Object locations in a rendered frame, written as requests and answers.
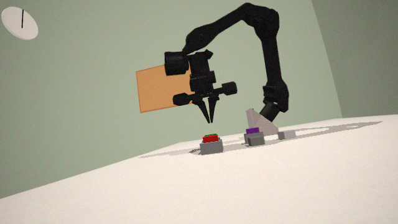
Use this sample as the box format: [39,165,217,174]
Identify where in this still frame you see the red button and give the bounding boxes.
[200,135,224,156]

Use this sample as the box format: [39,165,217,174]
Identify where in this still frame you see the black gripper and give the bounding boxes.
[172,68,238,123]

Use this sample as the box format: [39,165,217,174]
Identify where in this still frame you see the purple button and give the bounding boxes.
[243,128,264,144]

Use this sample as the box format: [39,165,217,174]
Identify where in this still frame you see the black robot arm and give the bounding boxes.
[164,2,289,122]

